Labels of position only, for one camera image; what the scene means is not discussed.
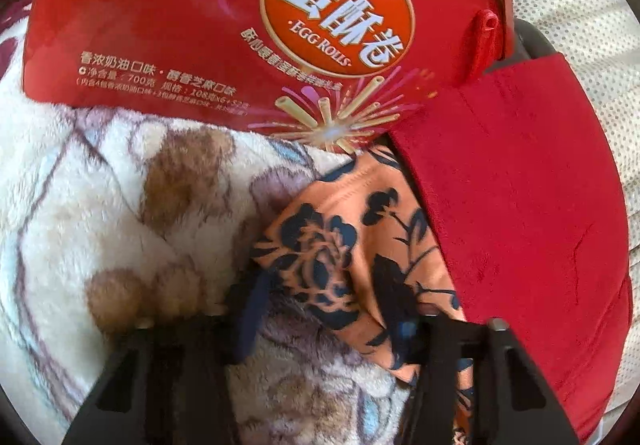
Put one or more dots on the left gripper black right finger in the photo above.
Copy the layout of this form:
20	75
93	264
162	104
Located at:
511	402

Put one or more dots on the floral plush blanket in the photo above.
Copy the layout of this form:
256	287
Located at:
109	216

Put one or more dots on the red egg roll box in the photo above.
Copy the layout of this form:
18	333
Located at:
333	74

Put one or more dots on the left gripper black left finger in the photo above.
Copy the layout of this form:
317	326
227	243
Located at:
168	384

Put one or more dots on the red blanket on sofa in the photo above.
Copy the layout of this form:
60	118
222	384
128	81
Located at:
523	195

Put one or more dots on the beige dotted curtain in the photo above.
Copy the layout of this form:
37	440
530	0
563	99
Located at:
600	39

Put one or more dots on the orange floral cloth garment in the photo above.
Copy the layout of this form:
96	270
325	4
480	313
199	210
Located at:
356	251

